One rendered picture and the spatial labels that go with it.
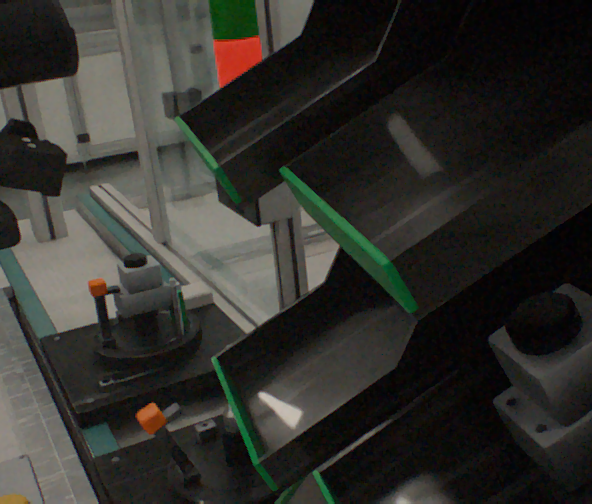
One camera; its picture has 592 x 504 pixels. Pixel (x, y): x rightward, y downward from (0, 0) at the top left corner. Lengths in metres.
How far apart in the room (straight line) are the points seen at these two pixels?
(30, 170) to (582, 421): 0.41
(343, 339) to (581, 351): 0.21
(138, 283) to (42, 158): 0.49
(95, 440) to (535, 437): 0.71
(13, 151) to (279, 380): 0.24
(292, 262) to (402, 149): 0.64
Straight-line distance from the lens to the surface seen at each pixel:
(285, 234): 1.00
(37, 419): 1.09
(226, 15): 0.93
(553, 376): 0.37
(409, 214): 0.33
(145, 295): 1.12
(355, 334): 0.54
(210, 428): 0.90
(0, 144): 0.64
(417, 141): 0.39
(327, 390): 0.52
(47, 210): 1.84
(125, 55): 1.50
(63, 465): 0.98
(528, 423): 0.40
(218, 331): 1.17
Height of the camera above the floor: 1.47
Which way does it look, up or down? 21 degrees down
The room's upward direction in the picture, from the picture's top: 6 degrees counter-clockwise
